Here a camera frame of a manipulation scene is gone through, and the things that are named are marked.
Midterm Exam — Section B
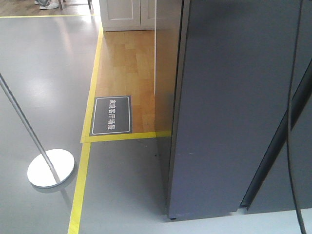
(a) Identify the dark grey right fridge door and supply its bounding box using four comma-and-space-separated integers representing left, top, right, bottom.
240, 0, 312, 215

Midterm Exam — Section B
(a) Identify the dark floor sign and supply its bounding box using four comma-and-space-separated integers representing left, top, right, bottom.
90, 96, 133, 136

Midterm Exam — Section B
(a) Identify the white cupboard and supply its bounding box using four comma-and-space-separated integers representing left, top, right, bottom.
99, 0, 156, 32

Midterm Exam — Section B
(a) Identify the silver pole stand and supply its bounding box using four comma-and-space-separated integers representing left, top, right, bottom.
0, 76, 75, 188

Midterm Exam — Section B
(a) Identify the standing person in jeans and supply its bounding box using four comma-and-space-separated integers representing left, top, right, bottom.
34, 0, 59, 10

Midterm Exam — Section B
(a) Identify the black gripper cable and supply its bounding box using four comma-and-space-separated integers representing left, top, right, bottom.
286, 0, 312, 234

